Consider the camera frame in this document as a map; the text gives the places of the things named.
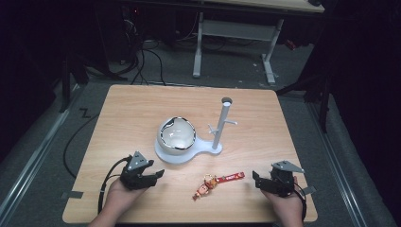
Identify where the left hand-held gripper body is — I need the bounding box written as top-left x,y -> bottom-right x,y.
119,150 -> 149,191

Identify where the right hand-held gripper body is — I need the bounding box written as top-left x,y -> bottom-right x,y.
268,160 -> 305,199

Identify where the cartoon figure keychain red strap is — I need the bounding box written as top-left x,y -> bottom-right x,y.
192,171 -> 246,201

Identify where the person's right hand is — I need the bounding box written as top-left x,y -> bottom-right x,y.
261,176 -> 305,218

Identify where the person's left hand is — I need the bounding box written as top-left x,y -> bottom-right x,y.
105,179 -> 148,216

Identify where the white bowl with black rim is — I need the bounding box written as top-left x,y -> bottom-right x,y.
156,116 -> 197,156

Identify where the white peg stand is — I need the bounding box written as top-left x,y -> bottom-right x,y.
154,96 -> 239,166

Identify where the black tripod stand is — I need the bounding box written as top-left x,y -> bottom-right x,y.
275,46 -> 336,134

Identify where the black metal stand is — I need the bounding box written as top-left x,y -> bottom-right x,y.
59,46 -> 91,114

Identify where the black computer tower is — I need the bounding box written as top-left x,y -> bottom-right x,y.
121,5 -> 144,64

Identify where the white-legged desk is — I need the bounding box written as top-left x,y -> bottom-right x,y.
126,0 -> 325,85

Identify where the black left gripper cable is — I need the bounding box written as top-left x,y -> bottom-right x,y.
97,156 -> 131,216

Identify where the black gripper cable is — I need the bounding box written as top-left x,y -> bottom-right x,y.
292,182 -> 308,221
97,156 -> 131,216

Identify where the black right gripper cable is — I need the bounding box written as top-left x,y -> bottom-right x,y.
292,182 -> 308,221

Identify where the metal floor rail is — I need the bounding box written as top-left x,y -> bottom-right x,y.
0,83 -> 83,218
306,102 -> 368,227

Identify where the black floor cable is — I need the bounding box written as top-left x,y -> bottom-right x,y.
62,113 -> 100,180

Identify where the bundle of black cables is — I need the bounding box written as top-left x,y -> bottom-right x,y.
116,39 -> 167,87

